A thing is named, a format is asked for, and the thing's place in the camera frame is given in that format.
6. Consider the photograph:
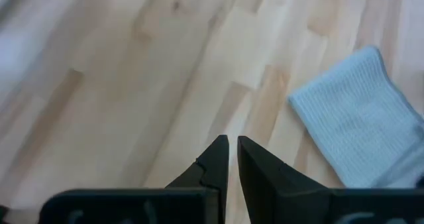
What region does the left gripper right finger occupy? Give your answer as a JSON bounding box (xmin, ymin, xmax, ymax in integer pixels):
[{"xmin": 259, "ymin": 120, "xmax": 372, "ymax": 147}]
[{"xmin": 237, "ymin": 135, "xmax": 424, "ymax": 224}]

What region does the grey waffle-weave cloth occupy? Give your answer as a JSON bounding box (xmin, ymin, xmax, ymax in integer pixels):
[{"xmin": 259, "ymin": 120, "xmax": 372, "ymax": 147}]
[{"xmin": 287, "ymin": 45, "xmax": 424, "ymax": 190}]

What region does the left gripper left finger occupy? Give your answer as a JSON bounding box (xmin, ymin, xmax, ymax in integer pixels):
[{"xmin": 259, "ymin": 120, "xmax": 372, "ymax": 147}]
[{"xmin": 38, "ymin": 134, "xmax": 231, "ymax": 224}]

